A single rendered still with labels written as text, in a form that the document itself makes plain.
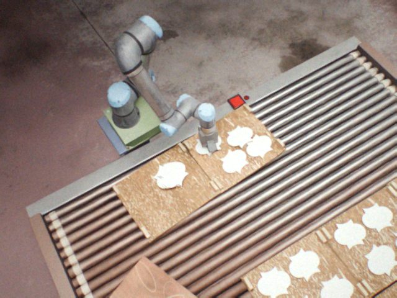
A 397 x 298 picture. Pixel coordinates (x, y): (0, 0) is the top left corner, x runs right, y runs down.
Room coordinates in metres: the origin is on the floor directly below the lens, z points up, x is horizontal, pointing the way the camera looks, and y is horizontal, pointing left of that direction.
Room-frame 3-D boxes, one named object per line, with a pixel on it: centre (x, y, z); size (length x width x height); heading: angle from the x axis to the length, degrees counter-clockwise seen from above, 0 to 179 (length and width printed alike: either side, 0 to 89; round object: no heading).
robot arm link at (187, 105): (1.15, 0.03, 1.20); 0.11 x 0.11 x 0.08; 47
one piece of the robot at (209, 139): (1.07, -0.05, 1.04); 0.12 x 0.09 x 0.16; 14
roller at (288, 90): (1.21, -0.11, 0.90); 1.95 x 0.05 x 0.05; 116
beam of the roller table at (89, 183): (1.27, -0.08, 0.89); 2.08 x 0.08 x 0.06; 116
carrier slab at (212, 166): (1.08, -0.18, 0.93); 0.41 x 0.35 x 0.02; 120
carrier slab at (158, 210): (0.87, 0.18, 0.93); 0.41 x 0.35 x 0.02; 121
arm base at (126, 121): (1.31, 0.37, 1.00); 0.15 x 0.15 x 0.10
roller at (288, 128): (1.03, -0.20, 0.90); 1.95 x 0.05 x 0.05; 116
